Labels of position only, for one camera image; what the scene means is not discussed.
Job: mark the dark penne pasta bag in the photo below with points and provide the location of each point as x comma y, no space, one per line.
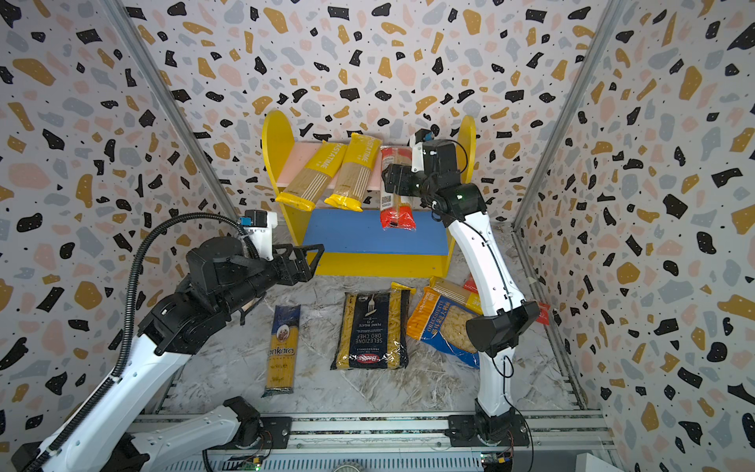
373,330

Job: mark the yellow Pastatime spaghetti pack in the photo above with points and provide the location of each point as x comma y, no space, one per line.
311,181

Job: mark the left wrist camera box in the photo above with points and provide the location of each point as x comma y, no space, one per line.
259,226

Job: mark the red long spaghetti pack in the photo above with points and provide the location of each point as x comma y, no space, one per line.
542,312

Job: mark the blue orange orecchiette bag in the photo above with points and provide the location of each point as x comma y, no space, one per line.
441,323

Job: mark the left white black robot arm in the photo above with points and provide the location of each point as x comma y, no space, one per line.
95,438

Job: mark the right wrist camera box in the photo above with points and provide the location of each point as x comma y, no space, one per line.
424,151

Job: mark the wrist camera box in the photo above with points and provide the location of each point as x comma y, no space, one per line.
424,151
259,226

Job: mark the red clear spaghetti pack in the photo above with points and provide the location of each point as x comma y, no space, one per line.
395,206

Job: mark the pink upper shelf board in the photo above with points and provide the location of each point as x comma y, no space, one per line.
283,172

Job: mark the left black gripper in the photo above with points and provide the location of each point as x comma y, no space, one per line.
305,271

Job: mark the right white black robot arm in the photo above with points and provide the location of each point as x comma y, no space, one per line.
507,314

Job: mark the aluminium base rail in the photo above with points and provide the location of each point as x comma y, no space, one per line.
539,440

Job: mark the blue yellow spaghetti pack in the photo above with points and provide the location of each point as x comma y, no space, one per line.
281,358

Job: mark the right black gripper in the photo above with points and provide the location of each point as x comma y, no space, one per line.
404,179

